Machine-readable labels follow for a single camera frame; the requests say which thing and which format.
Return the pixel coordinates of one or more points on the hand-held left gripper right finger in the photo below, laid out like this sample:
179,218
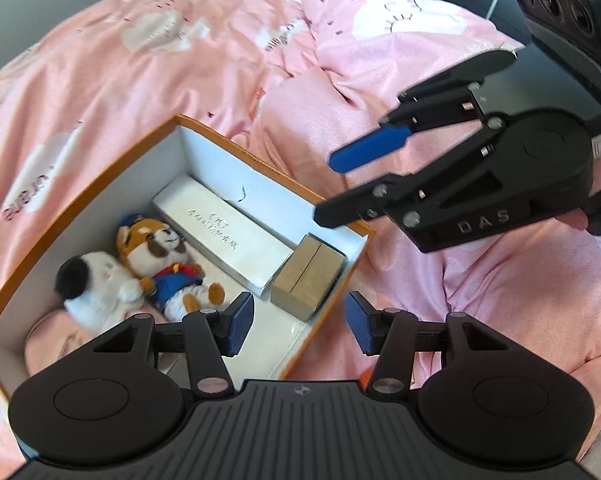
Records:
360,322

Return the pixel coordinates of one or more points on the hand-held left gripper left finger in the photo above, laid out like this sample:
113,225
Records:
240,322

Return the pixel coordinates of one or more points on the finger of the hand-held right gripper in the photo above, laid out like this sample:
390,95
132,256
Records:
370,147
360,200

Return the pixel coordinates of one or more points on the brown kraft box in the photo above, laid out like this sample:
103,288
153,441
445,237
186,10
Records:
305,275

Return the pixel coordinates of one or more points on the orange cardboard box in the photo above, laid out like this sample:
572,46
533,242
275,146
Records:
280,200

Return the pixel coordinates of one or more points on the white long box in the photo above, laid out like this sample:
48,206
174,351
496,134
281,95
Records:
220,230

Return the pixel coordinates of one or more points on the red panda plush toy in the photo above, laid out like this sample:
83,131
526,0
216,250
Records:
160,245

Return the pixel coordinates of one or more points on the white plush dog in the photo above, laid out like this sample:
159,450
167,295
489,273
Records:
100,290

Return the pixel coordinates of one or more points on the pink fabric pouch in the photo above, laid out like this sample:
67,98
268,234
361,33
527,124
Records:
50,340

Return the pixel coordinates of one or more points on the person's right hand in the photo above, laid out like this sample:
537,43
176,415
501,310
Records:
580,221

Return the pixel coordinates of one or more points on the pink printed blanket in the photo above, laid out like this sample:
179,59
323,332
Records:
155,60

